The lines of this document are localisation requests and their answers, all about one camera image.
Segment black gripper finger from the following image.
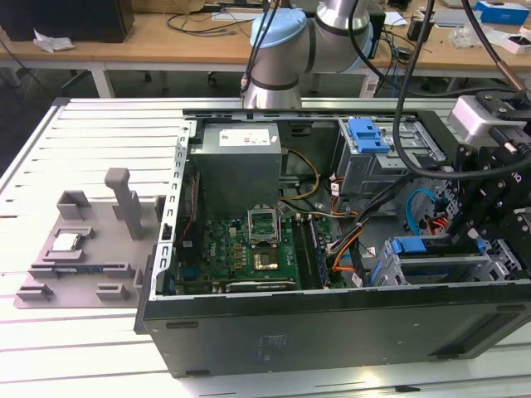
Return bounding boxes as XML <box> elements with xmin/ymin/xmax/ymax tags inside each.
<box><xmin>447</xmin><ymin>143</ymin><xmax>485</xmax><ymax>246</ymax></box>
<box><xmin>464</xmin><ymin>194</ymin><xmax>531</xmax><ymax>250</ymax></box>

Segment hard disk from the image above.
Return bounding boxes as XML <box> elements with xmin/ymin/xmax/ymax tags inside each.
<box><xmin>370</xmin><ymin>235</ymin><xmax>489</xmax><ymax>287</ymax></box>

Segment grey disk bay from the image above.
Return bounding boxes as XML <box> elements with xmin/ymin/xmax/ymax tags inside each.
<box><xmin>383</xmin><ymin>235</ymin><xmax>519</xmax><ymax>287</ymax></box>

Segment grey optical drive cage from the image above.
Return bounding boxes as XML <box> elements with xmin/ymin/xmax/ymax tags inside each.
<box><xmin>335</xmin><ymin>118</ymin><xmax>447</xmax><ymax>200</ymax></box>

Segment blue plastic drive latch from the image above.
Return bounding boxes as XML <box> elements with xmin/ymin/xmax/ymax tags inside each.
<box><xmin>348</xmin><ymin>119</ymin><xmax>393</xmax><ymax>153</ymax></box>

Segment white phone box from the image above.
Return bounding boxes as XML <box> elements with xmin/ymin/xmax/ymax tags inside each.
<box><xmin>501</xmin><ymin>32</ymin><xmax>531</xmax><ymax>55</ymax></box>

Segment clear plastic bag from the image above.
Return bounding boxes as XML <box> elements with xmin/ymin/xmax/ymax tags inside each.
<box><xmin>451</xmin><ymin>20</ymin><xmax>486</xmax><ymax>49</ymax></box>

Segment flat grey box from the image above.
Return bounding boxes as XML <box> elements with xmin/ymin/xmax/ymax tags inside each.
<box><xmin>431</xmin><ymin>8</ymin><xmax>482</xmax><ymax>28</ymax></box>

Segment blue cardboard box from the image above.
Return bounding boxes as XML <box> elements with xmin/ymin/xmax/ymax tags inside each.
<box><xmin>475</xmin><ymin>0</ymin><xmax>531</xmax><ymax>26</ymax></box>

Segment white paper sheet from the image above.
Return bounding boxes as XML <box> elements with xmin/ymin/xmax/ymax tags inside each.
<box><xmin>385</xmin><ymin>11</ymin><xmax>410</xmax><ymax>28</ymax></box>

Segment green RAM stick with label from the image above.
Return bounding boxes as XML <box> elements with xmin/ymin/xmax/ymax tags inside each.
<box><xmin>306</xmin><ymin>217</ymin><xmax>331</xmax><ymax>287</ymax></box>

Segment black RAM slot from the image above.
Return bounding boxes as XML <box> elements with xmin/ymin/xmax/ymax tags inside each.
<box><xmin>291</xmin><ymin>217</ymin><xmax>312</xmax><ymax>289</ymax></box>

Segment black PC case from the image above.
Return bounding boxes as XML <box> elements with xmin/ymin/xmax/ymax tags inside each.
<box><xmin>133</xmin><ymin>97</ymin><xmax>531</xmax><ymax>379</ymax></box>

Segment metal socket cover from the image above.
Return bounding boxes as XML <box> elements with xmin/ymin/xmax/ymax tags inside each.
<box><xmin>246</xmin><ymin>205</ymin><xmax>283</xmax><ymax>245</ymax></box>

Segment CPU socket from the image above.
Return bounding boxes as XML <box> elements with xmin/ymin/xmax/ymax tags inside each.
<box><xmin>251</xmin><ymin>246</ymin><xmax>283</xmax><ymax>273</ymax></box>

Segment grey power supply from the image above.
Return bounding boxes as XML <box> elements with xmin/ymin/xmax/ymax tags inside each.
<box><xmin>188</xmin><ymin>122</ymin><xmax>285</xmax><ymax>208</ymax></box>

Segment black expansion card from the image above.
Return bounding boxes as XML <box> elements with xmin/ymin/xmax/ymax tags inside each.
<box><xmin>226</xmin><ymin>279</ymin><xmax>298</xmax><ymax>291</ymax></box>

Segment green motherboard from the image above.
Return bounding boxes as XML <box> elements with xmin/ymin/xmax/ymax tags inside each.
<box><xmin>173</xmin><ymin>206</ymin><xmax>345</xmax><ymax>294</ymax></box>

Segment wooden desk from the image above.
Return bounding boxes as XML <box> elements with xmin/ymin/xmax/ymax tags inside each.
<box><xmin>0</xmin><ymin>0</ymin><xmax>531</xmax><ymax>99</ymax></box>

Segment grey parts rack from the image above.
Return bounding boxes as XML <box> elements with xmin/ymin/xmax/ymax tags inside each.
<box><xmin>12</xmin><ymin>167</ymin><xmax>167</xmax><ymax>310</ymax></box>

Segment silver CPU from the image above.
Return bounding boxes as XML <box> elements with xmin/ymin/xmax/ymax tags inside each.
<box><xmin>49</xmin><ymin>233</ymin><xmax>82</xmax><ymax>253</ymax></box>

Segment large black box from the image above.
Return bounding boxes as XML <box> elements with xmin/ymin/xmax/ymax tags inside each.
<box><xmin>0</xmin><ymin>0</ymin><xmax>136</xmax><ymax>44</ymax></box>

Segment crumpled white paper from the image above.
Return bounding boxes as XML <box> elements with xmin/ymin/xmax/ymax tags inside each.
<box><xmin>32</xmin><ymin>27</ymin><xmax>76</xmax><ymax>54</ymax></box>

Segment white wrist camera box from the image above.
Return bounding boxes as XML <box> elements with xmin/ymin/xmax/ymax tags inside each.
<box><xmin>446</xmin><ymin>95</ymin><xmax>501</xmax><ymax>145</ymax></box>

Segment red wire with black plug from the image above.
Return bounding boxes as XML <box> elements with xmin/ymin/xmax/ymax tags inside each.
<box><xmin>426</xmin><ymin>215</ymin><xmax>451</xmax><ymax>238</ymax></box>

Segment blue wire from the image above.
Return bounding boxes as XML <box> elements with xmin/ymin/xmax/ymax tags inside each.
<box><xmin>405</xmin><ymin>188</ymin><xmax>443</xmax><ymax>237</ymax></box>

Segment black cable bundle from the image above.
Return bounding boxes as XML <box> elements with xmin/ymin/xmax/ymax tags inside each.
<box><xmin>350</xmin><ymin>163</ymin><xmax>453</xmax><ymax>289</ymax></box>

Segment thin black cable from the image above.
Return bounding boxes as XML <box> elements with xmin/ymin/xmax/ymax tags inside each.
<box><xmin>392</xmin><ymin>0</ymin><xmax>457</xmax><ymax>179</ymax></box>

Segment thick black cable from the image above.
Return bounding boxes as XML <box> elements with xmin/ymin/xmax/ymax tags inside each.
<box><xmin>462</xmin><ymin>0</ymin><xmax>528</xmax><ymax>95</ymax></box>

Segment yellow and black wires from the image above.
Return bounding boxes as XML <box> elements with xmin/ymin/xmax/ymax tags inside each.
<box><xmin>280</xmin><ymin>148</ymin><xmax>320</xmax><ymax>204</ymax></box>

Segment orange wire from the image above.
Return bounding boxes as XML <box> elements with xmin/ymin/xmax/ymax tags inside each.
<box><xmin>331</xmin><ymin>227</ymin><xmax>368</xmax><ymax>274</ymax></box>

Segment black cable with plug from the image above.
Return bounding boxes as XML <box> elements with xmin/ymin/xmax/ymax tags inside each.
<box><xmin>239</xmin><ymin>0</ymin><xmax>273</xmax><ymax>99</ymax></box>

